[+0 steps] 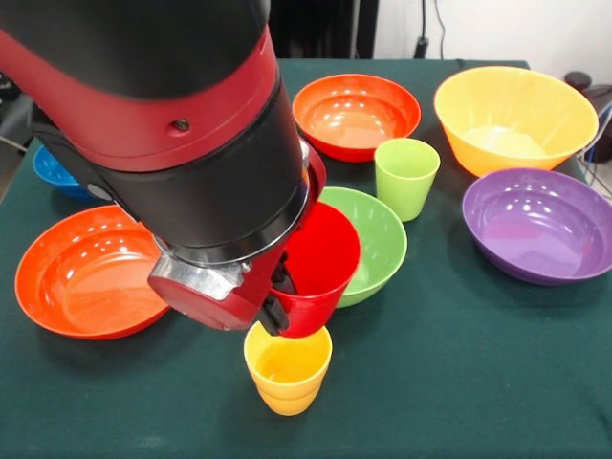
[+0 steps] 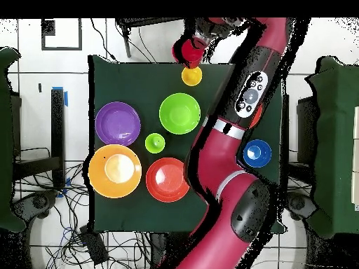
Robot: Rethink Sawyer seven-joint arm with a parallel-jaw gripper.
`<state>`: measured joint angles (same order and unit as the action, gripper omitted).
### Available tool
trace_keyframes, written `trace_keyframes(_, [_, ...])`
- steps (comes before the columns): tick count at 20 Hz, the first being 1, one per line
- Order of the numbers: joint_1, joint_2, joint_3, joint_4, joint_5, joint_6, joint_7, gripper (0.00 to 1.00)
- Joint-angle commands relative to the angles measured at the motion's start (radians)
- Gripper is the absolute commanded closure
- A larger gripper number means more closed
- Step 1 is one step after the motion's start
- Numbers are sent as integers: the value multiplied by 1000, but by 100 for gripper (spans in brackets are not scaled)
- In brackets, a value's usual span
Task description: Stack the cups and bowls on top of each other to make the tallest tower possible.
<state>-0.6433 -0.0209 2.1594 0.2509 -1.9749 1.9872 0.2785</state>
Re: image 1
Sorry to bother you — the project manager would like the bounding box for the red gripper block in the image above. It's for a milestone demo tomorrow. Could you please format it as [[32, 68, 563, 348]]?
[[146, 137, 329, 339]]

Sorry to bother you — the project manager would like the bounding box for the red plastic cup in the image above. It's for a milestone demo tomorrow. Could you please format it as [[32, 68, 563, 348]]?
[[267, 200, 362, 339]]

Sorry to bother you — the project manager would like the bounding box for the yellow plastic cup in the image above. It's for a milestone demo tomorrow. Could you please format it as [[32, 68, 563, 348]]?
[[243, 320, 334, 417]]

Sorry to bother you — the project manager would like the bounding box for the green plastic bowl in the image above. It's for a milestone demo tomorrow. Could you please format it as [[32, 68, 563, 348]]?
[[318, 186, 408, 309]]

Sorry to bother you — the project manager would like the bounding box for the green plastic cup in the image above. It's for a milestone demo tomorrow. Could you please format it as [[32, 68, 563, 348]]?
[[374, 137, 442, 223]]

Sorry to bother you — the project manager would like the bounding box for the dark green tablecloth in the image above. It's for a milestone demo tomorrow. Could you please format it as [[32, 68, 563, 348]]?
[[0, 55, 612, 459]]

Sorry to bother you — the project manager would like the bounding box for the orange-red plastic bowl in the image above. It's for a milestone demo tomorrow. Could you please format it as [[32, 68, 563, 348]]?
[[292, 73, 423, 164], [14, 205, 172, 341]]

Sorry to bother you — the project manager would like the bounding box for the small blue plastic bowl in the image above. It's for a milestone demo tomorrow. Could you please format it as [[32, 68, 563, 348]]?
[[32, 144, 96, 201]]

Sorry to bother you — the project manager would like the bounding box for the purple plastic bowl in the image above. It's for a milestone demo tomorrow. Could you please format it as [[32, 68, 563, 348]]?
[[462, 167, 612, 287]]

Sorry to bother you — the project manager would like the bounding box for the large orange plastic bowl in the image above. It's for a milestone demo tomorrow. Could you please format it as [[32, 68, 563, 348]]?
[[433, 65, 600, 178]]

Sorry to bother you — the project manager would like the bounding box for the black chair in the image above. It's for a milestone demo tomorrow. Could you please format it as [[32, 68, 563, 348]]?
[[0, 93, 37, 149], [563, 70, 612, 114]]

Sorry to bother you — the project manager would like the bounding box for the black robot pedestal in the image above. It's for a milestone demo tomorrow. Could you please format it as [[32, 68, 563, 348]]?
[[269, 0, 380, 60]]

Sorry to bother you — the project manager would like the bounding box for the black wall cable plug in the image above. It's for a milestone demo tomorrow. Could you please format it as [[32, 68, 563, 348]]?
[[413, 0, 446, 61]]

